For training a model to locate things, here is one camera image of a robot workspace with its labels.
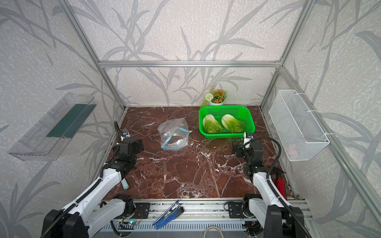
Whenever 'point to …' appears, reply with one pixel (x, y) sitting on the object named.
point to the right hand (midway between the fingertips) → (240, 141)
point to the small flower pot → (216, 97)
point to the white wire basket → (298, 135)
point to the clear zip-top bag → (174, 134)
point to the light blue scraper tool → (124, 184)
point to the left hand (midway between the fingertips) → (130, 141)
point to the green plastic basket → (242, 113)
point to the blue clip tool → (169, 213)
